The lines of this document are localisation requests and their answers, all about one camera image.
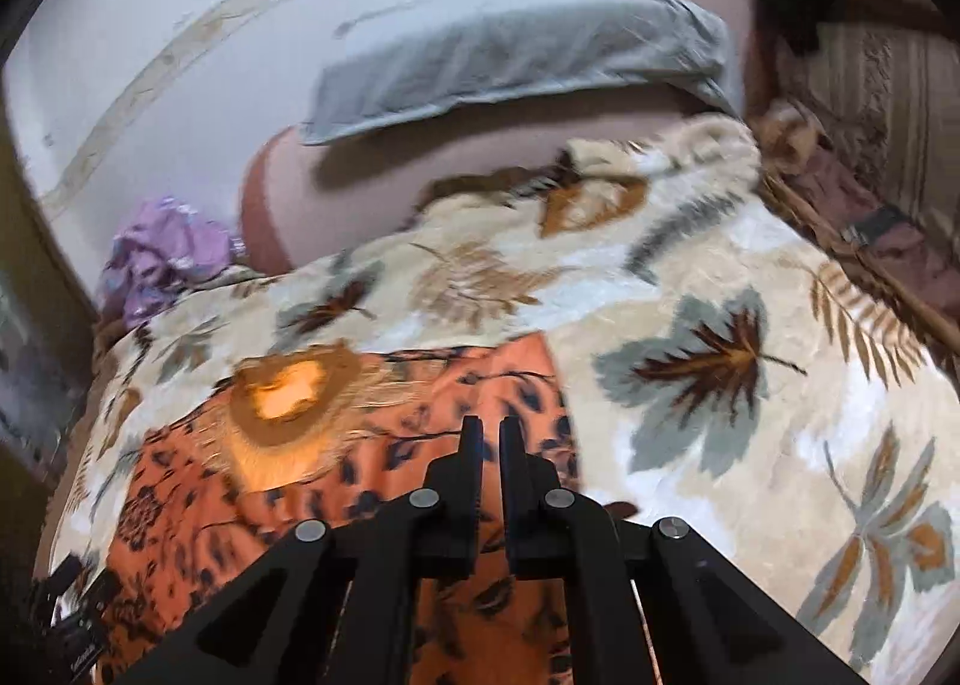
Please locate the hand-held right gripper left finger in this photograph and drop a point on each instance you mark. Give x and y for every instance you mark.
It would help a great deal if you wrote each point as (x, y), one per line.
(466, 475)

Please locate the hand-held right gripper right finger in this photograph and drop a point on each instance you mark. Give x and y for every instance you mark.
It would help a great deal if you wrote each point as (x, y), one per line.
(517, 482)

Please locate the orange patterned garment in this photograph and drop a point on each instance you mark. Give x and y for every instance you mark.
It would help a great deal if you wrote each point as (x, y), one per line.
(450, 385)

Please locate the leaf print blanket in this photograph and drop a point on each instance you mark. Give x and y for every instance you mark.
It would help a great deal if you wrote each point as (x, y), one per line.
(750, 505)

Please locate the grey patterned curtain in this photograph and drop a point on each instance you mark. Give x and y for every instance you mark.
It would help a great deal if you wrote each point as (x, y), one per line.
(34, 370)

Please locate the pink bed sheet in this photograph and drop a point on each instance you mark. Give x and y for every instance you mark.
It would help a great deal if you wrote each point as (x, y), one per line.
(360, 205)

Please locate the purple cloth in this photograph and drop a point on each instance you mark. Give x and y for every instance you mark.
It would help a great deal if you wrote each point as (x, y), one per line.
(165, 250)

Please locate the grey pillow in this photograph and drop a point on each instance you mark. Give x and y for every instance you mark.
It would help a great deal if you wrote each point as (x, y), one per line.
(510, 55)

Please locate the dark brown cloth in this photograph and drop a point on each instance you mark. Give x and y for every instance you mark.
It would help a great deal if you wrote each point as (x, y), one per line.
(847, 205)

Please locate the striped beige curtain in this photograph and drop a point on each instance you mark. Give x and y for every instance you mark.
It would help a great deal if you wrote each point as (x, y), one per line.
(900, 93)

